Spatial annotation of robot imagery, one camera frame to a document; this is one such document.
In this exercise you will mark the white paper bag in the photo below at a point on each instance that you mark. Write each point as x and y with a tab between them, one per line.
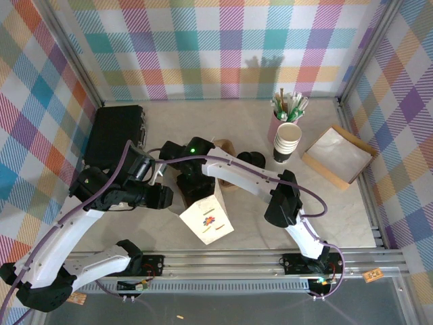
206	220

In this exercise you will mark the stack of black lids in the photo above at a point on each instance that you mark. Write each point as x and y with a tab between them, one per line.
255	158

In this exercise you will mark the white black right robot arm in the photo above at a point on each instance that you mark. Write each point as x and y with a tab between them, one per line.
236	169

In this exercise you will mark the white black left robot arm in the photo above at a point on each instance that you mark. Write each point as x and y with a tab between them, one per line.
64	237

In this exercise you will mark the brown cardboard cup carrier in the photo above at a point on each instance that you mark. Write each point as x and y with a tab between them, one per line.
227	146

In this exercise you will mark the black hard case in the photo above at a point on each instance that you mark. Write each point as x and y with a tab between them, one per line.
111	128

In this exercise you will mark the small green connector board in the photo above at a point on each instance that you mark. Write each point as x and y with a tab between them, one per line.
142	286
323	281

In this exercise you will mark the pink straw holder cup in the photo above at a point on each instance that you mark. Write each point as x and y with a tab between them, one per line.
274	130

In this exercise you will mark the stack of paper cups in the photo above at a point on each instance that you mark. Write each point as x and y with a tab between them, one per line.
285	149

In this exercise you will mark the green white wrapped straw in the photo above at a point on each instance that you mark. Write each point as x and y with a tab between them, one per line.
297	101
275	106
299	110

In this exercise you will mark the wooden stirrer stick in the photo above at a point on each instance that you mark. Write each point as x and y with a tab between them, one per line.
281	98

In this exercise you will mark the orange paper tag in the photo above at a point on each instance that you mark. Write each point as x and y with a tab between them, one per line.
372	276
78	298

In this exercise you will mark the cardboard napkin tray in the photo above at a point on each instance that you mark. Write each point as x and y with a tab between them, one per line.
321	169

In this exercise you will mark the tray of white napkins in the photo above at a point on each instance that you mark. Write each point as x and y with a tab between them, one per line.
338	152

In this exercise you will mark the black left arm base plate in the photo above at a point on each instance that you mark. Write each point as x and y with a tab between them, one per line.
156	265

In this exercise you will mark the aluminium front rail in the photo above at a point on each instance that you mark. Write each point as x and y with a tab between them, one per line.
220	262

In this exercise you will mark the aluminium rail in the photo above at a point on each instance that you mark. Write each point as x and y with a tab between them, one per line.
220	262
369	206

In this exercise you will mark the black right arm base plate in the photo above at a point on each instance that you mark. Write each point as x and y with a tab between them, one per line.
292	264

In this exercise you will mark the aluminium left corner post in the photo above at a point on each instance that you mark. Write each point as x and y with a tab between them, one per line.
75	55

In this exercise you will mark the aluminium corner post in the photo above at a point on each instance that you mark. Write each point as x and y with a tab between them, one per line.
75	55
368	50

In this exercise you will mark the aluminium right side rail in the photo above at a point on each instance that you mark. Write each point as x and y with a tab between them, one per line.
369	206

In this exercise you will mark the aluminium right corner post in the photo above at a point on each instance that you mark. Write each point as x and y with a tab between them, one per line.
368	50

